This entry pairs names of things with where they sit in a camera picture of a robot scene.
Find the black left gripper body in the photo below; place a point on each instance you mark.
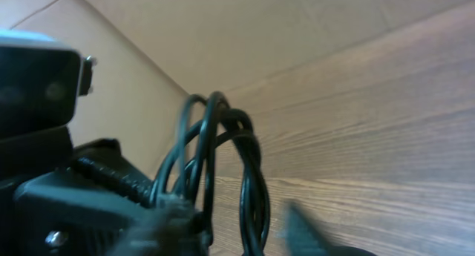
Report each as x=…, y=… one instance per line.
x=57, y=199

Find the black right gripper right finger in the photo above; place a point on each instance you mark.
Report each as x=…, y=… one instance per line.
x=304, y=237

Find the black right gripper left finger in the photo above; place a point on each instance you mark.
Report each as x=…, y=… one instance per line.
x=173, y=228

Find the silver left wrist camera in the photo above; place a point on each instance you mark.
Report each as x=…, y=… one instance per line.
x=41, y=79

